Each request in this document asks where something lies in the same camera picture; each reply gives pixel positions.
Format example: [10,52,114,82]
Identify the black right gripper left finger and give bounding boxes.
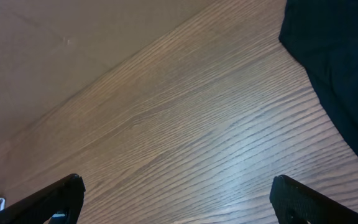
[0,174,85,224]

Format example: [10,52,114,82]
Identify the black garment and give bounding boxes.
[279,0,358,157]

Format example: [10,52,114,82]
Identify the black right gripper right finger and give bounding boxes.
[269,175,358,224]

